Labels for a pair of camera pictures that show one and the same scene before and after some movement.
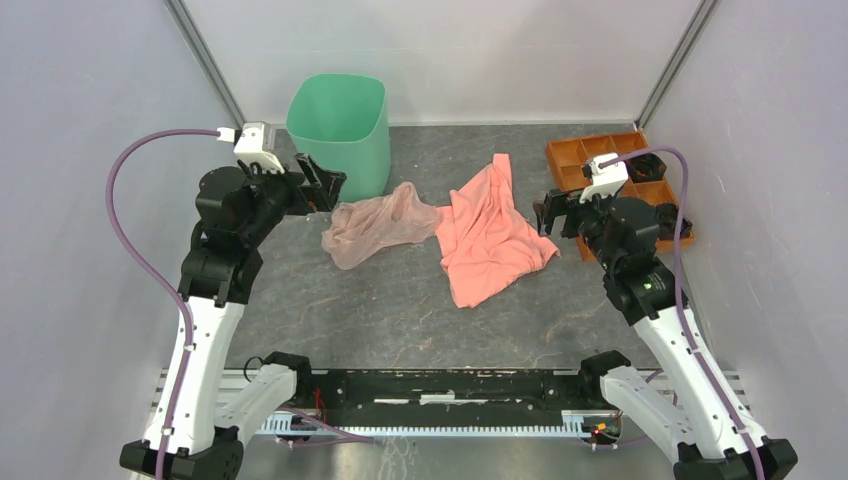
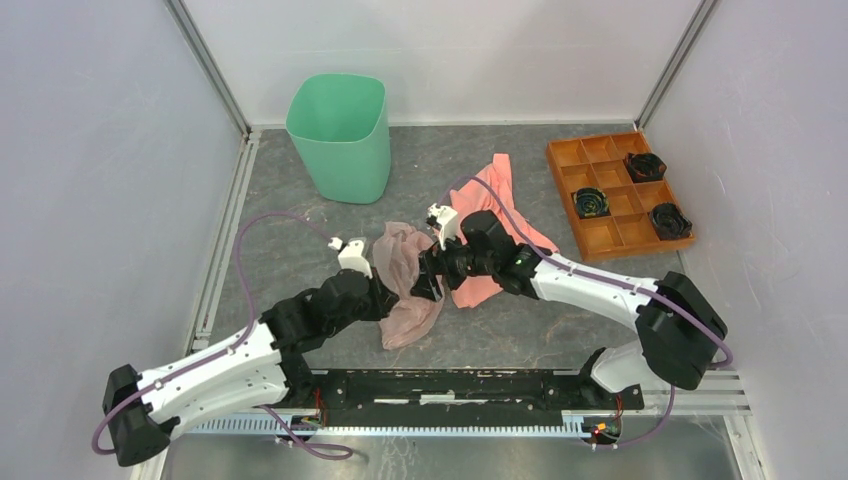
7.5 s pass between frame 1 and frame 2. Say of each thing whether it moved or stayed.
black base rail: stayed
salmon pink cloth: stayed
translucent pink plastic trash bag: moved
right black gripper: moved
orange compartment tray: stayed
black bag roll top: stayed
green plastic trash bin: stayed
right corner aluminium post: stayed
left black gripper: moved
